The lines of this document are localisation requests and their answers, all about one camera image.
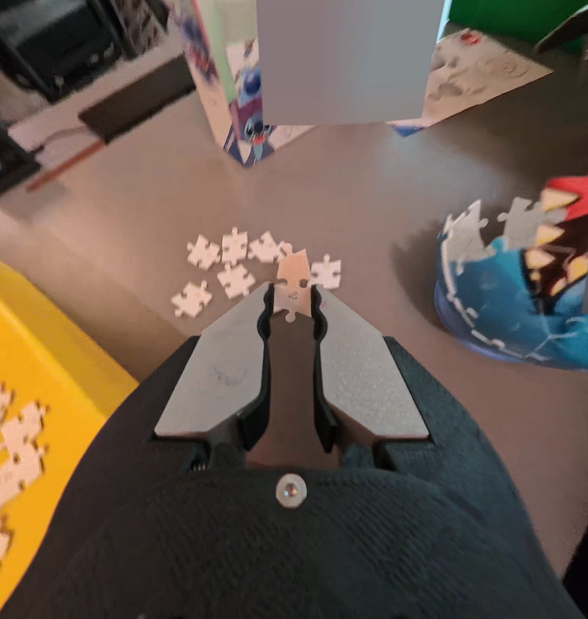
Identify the heap of white puzzle pieces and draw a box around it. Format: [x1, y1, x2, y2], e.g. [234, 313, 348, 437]
[0, 382, 50, 588]

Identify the green plastic bin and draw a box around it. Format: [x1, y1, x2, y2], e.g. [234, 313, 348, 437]
[444, 0, 588, 54]

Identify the printed cartoon puzzle box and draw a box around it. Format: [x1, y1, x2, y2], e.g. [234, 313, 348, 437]
[170, 0, 319, 168]

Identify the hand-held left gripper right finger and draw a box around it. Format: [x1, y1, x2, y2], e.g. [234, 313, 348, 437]
[311, 284, 430, 454]

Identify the black flat panel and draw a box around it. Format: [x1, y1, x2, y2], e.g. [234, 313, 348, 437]
[78, 53, 198, 144]

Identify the folded instruction sheet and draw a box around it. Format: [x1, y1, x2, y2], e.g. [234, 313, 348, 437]
[386, 26, 555, 138]

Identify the brown rod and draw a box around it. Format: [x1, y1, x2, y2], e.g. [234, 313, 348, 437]
[25, 138, 106, 192]

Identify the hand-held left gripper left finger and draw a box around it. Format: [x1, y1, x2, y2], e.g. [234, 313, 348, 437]
[154, 283, 276, 451]

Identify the white jigsaw puzzle piece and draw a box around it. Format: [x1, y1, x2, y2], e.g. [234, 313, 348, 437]
[274, 244, 314, 324]

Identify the half-built blue puzzle ball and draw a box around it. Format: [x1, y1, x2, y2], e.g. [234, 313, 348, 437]
[434, 162, 588, 373]

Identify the white puzzle pieces group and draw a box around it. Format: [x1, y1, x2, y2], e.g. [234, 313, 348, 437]
[170, 227, 343, 320]

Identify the yellow plastic bin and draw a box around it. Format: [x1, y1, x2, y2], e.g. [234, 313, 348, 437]
[0, 251, 140, 619]

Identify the black equipment case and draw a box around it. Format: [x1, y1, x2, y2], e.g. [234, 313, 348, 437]
[0, 0, 127, 102]

